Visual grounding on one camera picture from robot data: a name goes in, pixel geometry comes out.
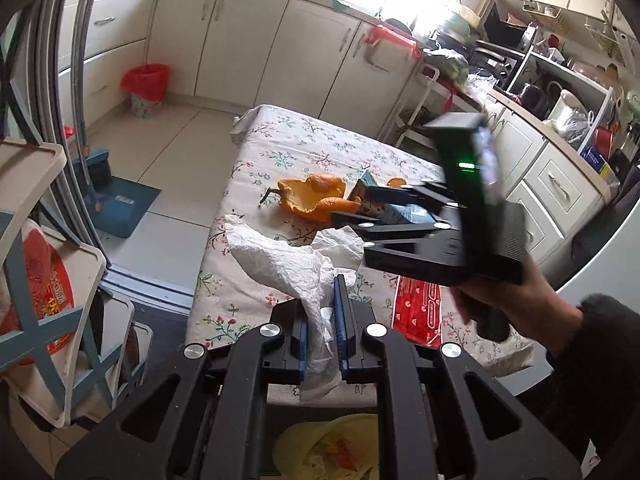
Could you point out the blue white folding rack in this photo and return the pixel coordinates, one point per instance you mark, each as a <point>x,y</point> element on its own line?
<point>30,170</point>

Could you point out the blue box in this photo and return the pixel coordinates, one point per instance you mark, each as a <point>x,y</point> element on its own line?
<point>595,160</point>

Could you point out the blue milk carton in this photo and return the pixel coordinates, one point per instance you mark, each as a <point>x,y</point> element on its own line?
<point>400,215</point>

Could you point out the person's right forearm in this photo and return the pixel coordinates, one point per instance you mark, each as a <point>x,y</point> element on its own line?
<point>590,385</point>

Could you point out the red lined trash bin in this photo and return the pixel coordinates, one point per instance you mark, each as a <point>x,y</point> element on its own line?
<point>145,90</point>

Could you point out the white kettle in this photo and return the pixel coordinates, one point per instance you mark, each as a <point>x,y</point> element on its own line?
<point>562,110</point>

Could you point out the red snack packet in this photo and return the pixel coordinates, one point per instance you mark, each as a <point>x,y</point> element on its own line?
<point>417,310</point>

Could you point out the white refrigerator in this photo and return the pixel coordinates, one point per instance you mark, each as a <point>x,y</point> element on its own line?
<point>615,270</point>

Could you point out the blue broom dustpan set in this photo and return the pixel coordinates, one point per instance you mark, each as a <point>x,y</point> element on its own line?
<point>120,200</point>

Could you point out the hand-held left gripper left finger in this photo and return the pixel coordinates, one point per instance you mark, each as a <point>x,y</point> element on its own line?
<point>225,410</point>

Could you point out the black toaster oven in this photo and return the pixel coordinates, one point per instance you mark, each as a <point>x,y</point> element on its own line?
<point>495,67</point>

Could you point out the white counter shelf rack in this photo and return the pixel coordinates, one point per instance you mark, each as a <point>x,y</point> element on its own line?
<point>565,67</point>

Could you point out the large orange peel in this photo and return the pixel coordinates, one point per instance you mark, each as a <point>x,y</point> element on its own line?
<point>305,200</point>

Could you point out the person's right hand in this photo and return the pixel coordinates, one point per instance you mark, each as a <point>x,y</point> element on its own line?
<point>540,310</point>

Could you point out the metal sliding door frame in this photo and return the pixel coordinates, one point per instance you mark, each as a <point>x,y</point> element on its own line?
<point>50,110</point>

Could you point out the hanging bin with red bag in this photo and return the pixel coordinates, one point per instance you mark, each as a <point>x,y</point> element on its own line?
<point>390,40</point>

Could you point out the red printed bag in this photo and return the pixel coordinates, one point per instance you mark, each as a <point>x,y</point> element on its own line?
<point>45,280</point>

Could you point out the yellow plastic basin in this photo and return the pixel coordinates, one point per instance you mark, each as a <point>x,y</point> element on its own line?
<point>300,440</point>

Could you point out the white drawer cabinet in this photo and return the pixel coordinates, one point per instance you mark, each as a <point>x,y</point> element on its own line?
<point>545,185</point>

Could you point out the floral tablecloth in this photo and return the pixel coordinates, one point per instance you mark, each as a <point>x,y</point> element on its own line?
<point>300,145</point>

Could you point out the black pot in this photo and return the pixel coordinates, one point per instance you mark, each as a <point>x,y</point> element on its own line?
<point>532,100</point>

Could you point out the red pot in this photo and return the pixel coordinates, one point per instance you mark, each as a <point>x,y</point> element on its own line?
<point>605,139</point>

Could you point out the black microwave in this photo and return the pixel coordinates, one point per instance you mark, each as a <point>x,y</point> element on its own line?
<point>507,25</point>

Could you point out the stacked green white pots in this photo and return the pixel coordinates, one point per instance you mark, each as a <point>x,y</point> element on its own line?
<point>457,22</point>

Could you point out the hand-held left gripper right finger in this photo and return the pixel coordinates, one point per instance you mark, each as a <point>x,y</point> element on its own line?
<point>410,410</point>

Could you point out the green leafy vegetables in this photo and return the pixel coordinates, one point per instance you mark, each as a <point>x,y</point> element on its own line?
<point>447,65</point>

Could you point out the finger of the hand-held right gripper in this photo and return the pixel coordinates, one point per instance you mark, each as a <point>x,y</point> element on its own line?
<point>400,232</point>
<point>410,195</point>

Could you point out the white shelf cart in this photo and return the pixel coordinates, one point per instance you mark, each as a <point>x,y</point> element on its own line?
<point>425,110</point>

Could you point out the large white tissue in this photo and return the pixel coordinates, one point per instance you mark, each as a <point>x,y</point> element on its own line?
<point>280,265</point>

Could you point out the white kitchen base cabinets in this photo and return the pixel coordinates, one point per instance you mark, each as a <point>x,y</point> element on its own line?
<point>240,45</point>

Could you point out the small orange peel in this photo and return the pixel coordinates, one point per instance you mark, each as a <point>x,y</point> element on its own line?
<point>397,182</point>

